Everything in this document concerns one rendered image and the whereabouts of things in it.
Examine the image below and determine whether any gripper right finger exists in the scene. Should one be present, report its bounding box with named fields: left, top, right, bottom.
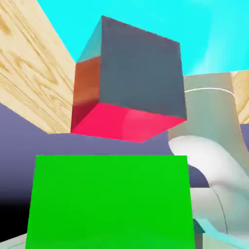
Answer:
left=192, top=218, right=249, bottom=249

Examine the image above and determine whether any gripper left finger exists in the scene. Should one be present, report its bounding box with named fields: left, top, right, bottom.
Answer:
left=0, top=232, right=27, bottom=249

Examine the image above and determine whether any small green cube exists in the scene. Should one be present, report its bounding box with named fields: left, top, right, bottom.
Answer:
left=25, top=155, right=196, bottom=249

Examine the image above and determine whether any small red cube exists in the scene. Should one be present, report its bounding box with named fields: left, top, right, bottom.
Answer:
left=70, top=15, right=188, bottom=144

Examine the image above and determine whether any large cyan box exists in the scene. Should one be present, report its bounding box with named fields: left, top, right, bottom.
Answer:
left=36, top=0, right=249, bottom=76

